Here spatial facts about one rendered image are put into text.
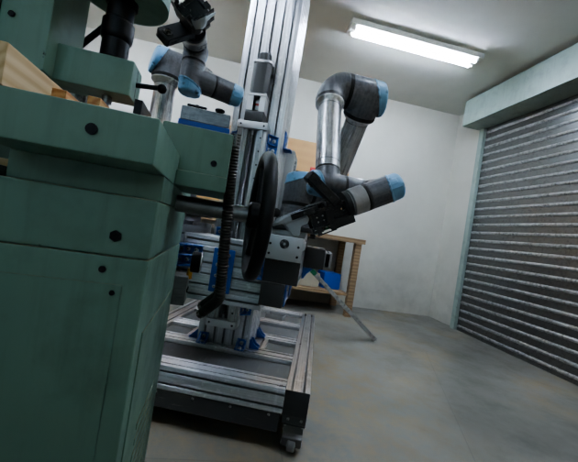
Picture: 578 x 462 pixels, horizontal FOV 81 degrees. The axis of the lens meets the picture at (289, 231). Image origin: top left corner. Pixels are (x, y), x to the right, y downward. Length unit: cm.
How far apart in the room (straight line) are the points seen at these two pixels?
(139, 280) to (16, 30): 50
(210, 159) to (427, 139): 440
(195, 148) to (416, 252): 423
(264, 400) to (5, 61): 118
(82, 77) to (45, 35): 8
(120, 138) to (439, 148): 471
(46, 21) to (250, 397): 119
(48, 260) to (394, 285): 433
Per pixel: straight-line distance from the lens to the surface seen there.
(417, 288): 482
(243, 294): 140
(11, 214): 60
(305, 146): 428
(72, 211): 57
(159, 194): 56
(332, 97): 117
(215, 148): 70
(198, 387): 141
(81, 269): 57
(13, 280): 60
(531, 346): 375
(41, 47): 81
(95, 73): 80
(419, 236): 477
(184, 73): 124
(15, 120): 52
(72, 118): 50
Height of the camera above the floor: 78
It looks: 1 degrees up
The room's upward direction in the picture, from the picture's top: 9 degrees clockwise
